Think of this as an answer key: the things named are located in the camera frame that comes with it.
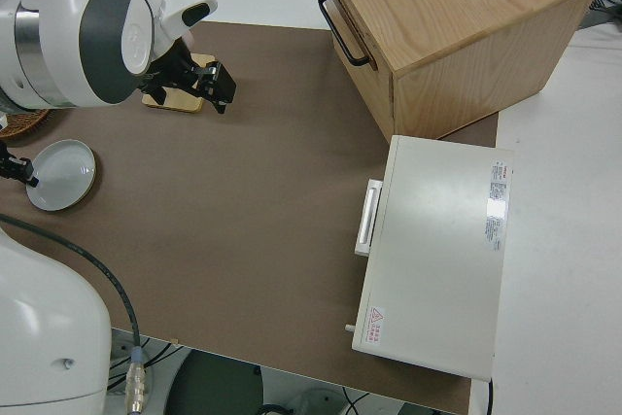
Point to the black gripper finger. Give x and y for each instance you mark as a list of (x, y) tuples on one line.
[(226, 82), (221, 103), (29, 173)]

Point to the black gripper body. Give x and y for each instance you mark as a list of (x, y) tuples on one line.
[(204, 79), (10, 167)]

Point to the gray round plate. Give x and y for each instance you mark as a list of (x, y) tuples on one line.
[(60, 177)]

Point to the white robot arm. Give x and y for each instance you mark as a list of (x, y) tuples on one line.
[(112, 21)]

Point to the wooden mug tree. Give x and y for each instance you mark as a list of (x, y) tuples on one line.
[(182, 103)]

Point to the round wicker basket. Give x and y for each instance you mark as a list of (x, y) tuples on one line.
[(22, 122)]

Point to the wooden cabinet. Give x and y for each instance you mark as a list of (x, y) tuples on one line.
[(461, 21)]

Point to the white toaster oven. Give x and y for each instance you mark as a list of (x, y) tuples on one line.
[(437, 250)]

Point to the black round pedestal base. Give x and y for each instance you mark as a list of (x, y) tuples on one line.
[(214, 386)]

